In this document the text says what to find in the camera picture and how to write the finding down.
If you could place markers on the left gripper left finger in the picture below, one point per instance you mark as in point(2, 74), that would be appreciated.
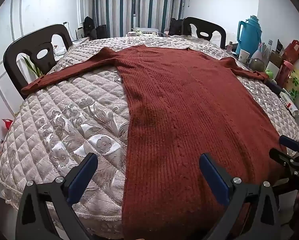
point(34, 220)

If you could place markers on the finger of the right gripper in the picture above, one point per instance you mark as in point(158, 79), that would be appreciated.
point(281, 158)
point(289, 143)

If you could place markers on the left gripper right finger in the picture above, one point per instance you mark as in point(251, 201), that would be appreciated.
point(254, 204)

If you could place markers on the rust red knit sweater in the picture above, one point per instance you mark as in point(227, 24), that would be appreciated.
point(182, 103)

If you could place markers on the white medicine box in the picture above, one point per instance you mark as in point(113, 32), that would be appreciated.
point(287, 101)

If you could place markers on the yellow floral bag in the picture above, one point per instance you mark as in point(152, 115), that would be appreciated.
point(292, 85)

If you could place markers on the red pink tumbler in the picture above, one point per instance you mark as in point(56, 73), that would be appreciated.
point(284, 72)

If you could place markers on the green toy frog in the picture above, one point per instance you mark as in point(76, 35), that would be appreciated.
point(269, 74)

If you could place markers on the wicker basket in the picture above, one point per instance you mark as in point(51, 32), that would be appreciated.
point(275, 58)

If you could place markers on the red gift bag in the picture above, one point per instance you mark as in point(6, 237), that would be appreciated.
point(291, 52)

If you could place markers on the glass teapot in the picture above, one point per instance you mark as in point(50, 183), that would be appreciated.
point(256, 65)

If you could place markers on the red packet on floor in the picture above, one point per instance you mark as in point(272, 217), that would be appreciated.
point(7, 123)

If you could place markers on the pink spray bottle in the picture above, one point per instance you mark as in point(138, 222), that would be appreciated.
point(258, 54)

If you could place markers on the white paper cup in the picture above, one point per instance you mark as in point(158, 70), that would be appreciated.
point(243, 56)

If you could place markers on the small pink perfume bottle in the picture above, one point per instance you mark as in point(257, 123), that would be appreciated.
point(229, 47)

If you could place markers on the blue thermos jug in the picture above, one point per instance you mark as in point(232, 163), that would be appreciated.
point(248, 35)

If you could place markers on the green plant leaves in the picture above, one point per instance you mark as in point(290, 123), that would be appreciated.
point(32, 67)

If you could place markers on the black chair far side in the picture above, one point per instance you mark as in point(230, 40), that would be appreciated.
point(204, 29)

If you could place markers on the black chair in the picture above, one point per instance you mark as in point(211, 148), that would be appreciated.
point(37, 45)
point(204, 29)

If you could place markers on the black bag on sofa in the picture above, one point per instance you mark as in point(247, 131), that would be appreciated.
point(175, 28)

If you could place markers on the black chair left side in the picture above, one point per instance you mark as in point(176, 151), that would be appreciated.
point(37, 45)

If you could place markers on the black backpack left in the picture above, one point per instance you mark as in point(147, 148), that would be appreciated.
point(89, 28)

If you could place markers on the black speaker box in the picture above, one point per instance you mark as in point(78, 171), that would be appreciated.
point(102, 31)

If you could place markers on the striped blue white curtains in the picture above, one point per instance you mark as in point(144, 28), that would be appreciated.
point(118, 17)

